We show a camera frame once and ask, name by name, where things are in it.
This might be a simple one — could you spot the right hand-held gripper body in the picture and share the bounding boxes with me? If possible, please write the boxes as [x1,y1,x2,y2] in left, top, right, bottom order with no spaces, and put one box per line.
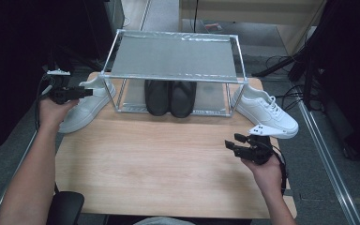
[245,124,276,165]

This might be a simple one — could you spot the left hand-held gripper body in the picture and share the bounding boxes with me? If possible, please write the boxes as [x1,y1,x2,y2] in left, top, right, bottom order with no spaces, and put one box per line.
[46,68,76,105]

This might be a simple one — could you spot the white sneaker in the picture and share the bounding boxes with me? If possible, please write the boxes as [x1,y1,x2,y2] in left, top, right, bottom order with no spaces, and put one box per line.
[57,76,117,134]
[231,83,300,140]

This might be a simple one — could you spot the black flip-flop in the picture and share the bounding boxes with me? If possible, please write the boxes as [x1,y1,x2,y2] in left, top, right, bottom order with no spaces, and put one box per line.
[168,80,198,119]
[143,79,172,117]

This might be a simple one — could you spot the metal shoe rack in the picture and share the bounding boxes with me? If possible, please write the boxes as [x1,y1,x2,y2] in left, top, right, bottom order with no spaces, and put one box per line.
[98,28,249,118]

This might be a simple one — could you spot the person's left hand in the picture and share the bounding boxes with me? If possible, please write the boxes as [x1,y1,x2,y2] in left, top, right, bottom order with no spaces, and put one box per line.
[37,95,81,132]

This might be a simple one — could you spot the person's right hand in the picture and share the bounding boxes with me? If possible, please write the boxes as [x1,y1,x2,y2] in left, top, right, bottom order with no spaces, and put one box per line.
[241,154,284,201]

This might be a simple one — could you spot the black curtain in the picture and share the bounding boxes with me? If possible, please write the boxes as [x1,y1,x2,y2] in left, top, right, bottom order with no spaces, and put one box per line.
[0,0,113,158]
[308,0,360,167]

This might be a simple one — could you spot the black tripod stand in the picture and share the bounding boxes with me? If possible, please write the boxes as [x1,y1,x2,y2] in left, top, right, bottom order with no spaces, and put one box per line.
[251,46,323,111]

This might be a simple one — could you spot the person's grey clothing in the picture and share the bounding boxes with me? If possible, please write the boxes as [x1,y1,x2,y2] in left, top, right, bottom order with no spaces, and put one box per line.
[134,216,198,225]

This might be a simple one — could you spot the red printed paper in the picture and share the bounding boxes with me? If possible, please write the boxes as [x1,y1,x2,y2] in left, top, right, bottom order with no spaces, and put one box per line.
[202,21,224,32]

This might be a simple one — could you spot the beige wooden cabinet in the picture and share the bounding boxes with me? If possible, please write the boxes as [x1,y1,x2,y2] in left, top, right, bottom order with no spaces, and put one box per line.
[179,0,326,55]

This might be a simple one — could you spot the left hand-held gripper cable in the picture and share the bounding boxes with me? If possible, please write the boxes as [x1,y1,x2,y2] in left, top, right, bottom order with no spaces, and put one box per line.
[35,74,54,132]

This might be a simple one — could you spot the hand-held gripper cable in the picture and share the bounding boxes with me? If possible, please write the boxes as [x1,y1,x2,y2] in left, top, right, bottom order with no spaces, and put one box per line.
[35,74,54,132]
[270,144,289,196]

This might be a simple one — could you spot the right hand-held gripper cable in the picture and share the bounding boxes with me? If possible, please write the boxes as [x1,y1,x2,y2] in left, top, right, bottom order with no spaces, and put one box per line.
[270,144,289,196]

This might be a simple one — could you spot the black floor cables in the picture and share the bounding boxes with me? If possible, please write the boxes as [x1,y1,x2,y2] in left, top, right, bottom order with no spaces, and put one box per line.
[265,54,313,113]

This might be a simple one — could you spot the black hanging cable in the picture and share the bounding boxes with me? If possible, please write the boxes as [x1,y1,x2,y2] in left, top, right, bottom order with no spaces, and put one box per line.
[193,0,200,24]

